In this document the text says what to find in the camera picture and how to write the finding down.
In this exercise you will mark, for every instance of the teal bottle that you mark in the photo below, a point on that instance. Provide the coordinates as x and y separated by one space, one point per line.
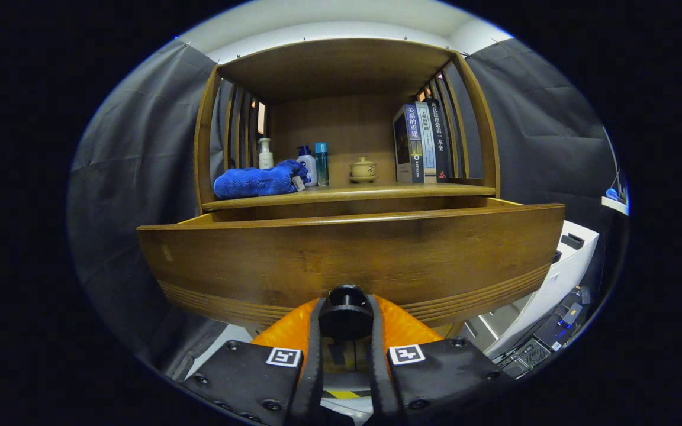
321 165

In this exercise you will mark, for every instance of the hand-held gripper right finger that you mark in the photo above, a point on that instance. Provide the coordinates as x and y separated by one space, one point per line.
379 378

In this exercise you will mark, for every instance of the wooden cabinet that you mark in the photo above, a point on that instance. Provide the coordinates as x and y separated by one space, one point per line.
341 130

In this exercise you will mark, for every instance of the white bottle with blue cap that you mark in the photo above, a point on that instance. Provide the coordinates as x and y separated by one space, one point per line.
308 168

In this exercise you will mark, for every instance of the white pump bottle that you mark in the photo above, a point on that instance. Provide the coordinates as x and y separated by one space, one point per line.
265 158

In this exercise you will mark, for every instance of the beige lidded teacup with saucer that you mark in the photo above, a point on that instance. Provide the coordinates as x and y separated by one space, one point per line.
363 170

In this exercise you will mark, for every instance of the grey and blue book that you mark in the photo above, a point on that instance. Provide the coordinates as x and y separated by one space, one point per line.
406 148

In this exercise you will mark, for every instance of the white power strip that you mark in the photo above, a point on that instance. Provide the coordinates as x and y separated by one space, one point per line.
613 204

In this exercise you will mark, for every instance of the black electronic device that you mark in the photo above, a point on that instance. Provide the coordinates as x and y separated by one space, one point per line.
545 349

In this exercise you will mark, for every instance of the black book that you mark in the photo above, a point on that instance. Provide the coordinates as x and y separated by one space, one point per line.
440 136

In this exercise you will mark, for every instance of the pale blue book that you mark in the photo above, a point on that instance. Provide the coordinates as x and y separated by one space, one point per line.
427 142

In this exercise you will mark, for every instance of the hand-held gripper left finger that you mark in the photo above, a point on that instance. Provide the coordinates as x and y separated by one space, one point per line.
311 378

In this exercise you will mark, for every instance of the wooden drawer with black knob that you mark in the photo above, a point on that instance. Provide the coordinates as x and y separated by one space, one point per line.
347 254

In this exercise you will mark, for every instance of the wooden countertop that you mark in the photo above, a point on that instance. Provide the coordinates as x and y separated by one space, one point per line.
376 190

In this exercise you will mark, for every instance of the blue towel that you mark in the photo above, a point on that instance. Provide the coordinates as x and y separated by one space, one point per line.
252 182

